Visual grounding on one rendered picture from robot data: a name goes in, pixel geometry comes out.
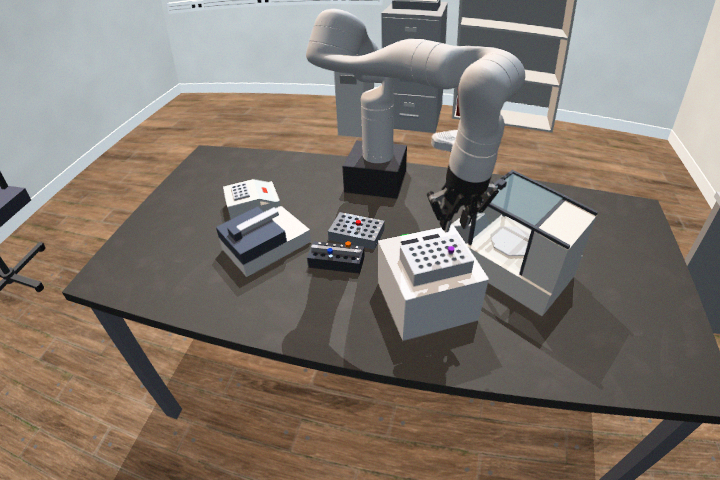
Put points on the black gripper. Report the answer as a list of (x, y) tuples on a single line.
[(453, 191)]

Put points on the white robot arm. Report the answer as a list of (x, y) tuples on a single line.
[(493, 77)]

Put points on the grey balance with glass draft shield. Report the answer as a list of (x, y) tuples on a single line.
[(512, 240)]

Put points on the white tube rack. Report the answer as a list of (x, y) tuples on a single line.
[(344, 229)]

